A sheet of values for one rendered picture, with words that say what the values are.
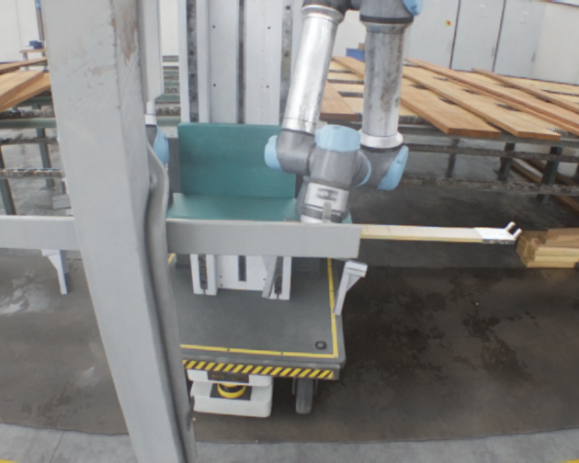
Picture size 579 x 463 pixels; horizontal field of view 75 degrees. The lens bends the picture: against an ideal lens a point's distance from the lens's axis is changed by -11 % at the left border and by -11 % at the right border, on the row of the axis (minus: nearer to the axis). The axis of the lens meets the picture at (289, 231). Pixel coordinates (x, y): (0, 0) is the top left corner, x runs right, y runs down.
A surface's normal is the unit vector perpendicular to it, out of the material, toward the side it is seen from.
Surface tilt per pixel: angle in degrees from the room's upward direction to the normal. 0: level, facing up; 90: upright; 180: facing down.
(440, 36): 90
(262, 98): 90
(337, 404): 0
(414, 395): 0
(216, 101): 90
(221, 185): 90
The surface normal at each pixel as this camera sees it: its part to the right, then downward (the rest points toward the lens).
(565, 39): 0.01, 0.43
